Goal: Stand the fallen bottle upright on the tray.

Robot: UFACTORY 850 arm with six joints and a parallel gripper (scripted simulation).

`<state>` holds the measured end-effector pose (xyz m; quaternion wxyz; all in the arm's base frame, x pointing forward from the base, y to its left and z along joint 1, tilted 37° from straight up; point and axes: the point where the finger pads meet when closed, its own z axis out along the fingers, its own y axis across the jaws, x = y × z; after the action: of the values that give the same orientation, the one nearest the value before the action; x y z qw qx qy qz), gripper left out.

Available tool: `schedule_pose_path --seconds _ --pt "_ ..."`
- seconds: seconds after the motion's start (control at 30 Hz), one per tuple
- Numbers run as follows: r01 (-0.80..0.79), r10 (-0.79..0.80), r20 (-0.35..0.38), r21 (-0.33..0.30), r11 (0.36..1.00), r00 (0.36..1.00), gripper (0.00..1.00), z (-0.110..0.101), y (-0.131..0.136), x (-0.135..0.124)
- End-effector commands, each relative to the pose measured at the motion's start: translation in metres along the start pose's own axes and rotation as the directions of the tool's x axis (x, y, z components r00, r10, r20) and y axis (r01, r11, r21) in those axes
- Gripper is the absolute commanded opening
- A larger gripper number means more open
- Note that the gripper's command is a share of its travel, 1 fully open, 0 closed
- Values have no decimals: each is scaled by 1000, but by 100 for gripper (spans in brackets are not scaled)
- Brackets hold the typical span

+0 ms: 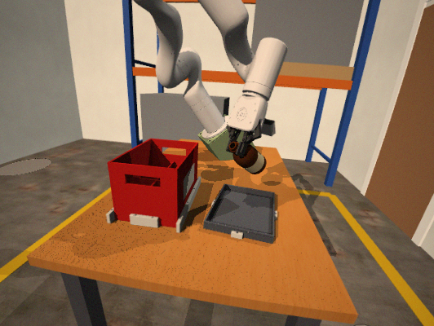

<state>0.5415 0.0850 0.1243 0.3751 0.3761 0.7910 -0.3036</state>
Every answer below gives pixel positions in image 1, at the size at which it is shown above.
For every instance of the red crate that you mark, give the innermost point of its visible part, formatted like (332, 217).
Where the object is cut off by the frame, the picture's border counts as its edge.
(133, 194)

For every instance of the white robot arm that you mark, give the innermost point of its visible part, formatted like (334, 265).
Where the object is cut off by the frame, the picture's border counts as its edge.
(231, 18)

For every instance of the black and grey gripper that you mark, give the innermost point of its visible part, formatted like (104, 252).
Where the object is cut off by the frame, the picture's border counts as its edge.
(248, 116)

